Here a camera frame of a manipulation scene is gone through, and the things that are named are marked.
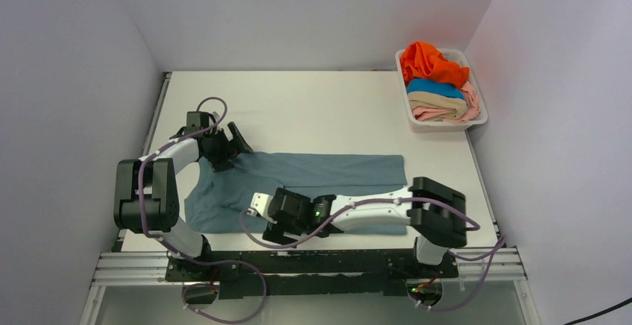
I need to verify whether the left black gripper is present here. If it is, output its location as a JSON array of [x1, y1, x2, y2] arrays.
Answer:
[[204, 123, 252, 172]]

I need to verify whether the teal grey t-shirt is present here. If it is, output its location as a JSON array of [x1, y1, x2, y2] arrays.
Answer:
[[184, 152, 408, 234]]

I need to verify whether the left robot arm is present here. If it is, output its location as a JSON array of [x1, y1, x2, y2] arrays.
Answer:
[[113, 111, 253, 280]]

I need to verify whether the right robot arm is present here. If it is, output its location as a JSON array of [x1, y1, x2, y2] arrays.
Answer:
[[247, 177, 477, 277]]

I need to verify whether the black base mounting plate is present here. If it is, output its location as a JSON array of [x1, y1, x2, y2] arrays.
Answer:
[[165, 249, 458, 300]]

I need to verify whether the white plastic basket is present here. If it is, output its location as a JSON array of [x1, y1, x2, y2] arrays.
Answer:
[[394, 48, 490, 133]]

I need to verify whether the beige folded t-shirt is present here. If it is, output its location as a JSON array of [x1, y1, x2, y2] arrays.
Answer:
[[408, 92, 469, 122]]

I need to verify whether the bright blue t-shirt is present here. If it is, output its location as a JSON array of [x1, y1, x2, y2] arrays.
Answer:
[[407, 78, 465, 100]]

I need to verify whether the orange t-shirt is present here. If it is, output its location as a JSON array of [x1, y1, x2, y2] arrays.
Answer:
[[399, 41, 470, 89]]

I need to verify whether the pink folded t-shirt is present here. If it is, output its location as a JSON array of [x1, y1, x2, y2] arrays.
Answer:
[[408, 79, 481, 124]]

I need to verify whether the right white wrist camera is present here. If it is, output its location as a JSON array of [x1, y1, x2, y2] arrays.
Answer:
[[247, 192, 274, 222]]

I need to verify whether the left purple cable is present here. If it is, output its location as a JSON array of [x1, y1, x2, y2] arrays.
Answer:
[[137, 96, 270, 325]]

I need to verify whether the aluminium frame rail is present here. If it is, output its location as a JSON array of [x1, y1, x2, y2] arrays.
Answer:
[[80, 247, 541, 324]]

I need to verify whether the black power cable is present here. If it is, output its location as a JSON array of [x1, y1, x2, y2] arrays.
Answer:
[[566, 297, 632, 325]]

